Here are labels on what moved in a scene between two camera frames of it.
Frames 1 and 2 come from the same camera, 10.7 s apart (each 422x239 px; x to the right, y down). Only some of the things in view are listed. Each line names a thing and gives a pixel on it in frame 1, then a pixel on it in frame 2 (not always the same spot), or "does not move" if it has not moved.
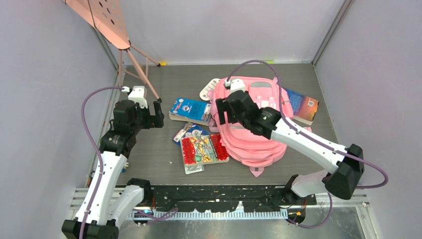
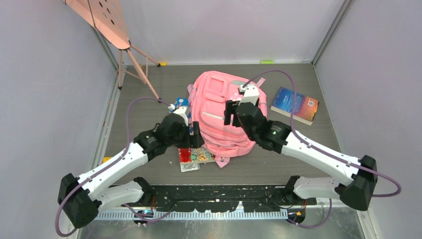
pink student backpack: x=242 y=147 → x=208 y=94
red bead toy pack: x=202 y=149 does not move
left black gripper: x=153 y=121 → x=194 y=141
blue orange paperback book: x=304 y=108 does not move
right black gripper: x=220 y=103 does not move
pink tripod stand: x=107 y=17 does not move
